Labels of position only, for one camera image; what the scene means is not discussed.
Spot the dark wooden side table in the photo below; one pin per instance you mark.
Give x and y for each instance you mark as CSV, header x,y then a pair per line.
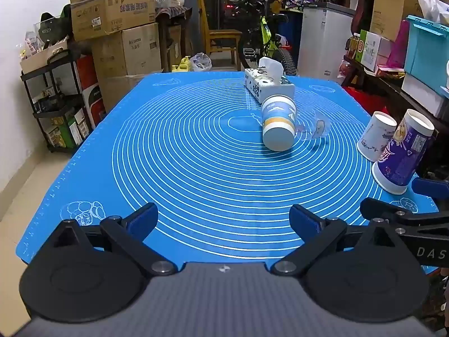
x,y
403,94

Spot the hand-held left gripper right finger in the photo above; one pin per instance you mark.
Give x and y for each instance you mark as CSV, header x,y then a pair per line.
x,y
306,222

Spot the blue silicone mat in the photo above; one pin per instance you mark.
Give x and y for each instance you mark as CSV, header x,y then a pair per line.
x,y
196,154

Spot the blue and white cup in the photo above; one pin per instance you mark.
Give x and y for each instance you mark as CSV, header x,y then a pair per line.
x,y
279,123

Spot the black shelf rack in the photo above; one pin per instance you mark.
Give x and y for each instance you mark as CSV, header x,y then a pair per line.
x,y
52,112

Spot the tall brown cardboard box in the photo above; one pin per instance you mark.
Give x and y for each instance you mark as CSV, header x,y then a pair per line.
x,y
391,3

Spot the white paper cup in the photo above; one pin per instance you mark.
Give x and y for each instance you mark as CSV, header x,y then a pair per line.
x,y
375,135

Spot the black and green bicycle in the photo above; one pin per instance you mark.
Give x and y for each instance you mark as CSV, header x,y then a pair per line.
x,y
268,37

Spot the red and white box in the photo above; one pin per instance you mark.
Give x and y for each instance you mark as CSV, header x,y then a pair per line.
x,y
89,87

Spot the low cardboard tray box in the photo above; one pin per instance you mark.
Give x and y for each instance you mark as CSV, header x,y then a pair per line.
x,y
40,58

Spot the plain brown cardboard box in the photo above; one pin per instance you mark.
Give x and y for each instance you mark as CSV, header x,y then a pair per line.
x,y
122,89

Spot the clear plastic bag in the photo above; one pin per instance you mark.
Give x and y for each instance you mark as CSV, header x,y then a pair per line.
x,y
200,62

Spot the white tissue box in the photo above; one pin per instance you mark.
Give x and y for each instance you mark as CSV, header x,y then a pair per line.
x,y
261,84

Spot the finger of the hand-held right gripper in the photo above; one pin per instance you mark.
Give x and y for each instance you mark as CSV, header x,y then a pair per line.
x,y
429,185
393,212

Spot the wooden chair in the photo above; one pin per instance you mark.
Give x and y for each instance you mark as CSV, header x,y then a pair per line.
x,y
219,37

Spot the yellow plastic jug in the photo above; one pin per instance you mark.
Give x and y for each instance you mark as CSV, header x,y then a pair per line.
x,y
182,65

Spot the open printed cardboard box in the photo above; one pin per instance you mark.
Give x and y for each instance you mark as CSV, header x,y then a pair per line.
x,y
108,10

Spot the teal plastic storage box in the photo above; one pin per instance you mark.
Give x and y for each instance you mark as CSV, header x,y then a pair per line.
x,y
426,52

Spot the clear plastic cup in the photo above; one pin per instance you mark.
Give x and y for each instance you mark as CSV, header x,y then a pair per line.
x,y
315,124

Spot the pink bag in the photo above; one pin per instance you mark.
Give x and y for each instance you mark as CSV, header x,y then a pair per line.
x,y
398,45

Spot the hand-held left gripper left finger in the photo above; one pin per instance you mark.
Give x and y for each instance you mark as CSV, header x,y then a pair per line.
x,y
142,220

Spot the purple paper cup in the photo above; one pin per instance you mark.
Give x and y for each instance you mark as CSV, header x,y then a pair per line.
x,y
401,154

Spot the white and green carton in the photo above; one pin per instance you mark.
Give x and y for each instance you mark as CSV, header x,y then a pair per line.
x,y
371,51

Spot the white plastic bag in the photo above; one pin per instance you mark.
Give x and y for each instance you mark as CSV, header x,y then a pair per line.
x,y
431,3

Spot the large brown cardboard box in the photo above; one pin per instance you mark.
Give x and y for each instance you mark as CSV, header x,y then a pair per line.
x,y
129,51

